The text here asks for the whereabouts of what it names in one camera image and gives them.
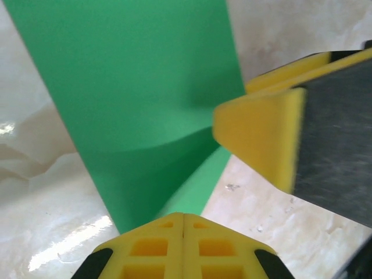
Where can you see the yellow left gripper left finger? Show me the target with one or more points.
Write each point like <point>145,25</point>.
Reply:
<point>145,255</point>

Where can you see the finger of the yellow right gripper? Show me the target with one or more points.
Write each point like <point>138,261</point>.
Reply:
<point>261,130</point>
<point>290,75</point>

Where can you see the green paper sheet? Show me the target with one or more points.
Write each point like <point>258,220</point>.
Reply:
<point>130,87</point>

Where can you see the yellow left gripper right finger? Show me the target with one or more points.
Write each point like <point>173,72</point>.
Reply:
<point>226,255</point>

